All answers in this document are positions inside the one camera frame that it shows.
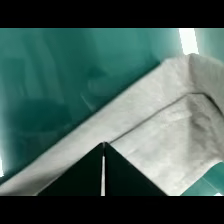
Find pale grey shirt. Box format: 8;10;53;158
0;52;224;197

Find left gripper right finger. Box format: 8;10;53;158
104;142;168;197

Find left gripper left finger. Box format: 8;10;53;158
37;142;104;197

